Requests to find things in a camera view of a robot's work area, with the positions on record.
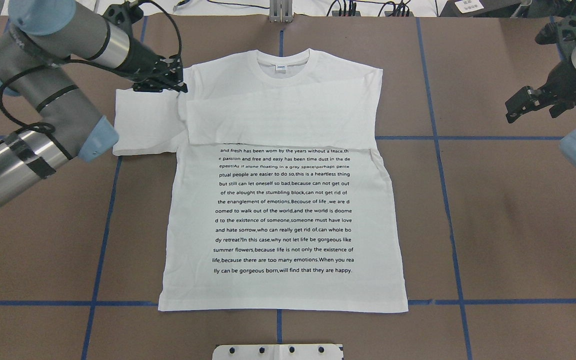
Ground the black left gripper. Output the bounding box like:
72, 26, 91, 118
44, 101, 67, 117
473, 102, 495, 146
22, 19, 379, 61
133, 55, 188, 93

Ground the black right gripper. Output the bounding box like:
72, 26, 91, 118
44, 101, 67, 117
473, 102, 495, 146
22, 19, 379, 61
505, 63, 576, 125

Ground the white printed t-shirt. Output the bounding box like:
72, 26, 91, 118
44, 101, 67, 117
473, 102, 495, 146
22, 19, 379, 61
112, 48, 409, 313

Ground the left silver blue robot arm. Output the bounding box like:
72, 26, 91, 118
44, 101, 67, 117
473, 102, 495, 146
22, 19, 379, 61
0, 0, 187, 207

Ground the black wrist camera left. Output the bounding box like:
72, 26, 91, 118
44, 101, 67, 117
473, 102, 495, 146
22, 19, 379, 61
102, 0, 144, 37

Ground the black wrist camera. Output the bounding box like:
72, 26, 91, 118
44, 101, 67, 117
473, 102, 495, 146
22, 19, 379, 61
535, 14, 576, 47
102, 0, 144, 37

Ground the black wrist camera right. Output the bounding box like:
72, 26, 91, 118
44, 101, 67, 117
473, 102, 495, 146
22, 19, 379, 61
535, 14, 576, 47

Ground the aluminium frame post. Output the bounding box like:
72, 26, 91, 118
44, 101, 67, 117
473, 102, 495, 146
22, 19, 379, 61
269, 0, 294, 23

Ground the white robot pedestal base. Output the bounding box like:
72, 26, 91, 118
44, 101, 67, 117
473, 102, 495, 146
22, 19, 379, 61
212, 343, 345, 360

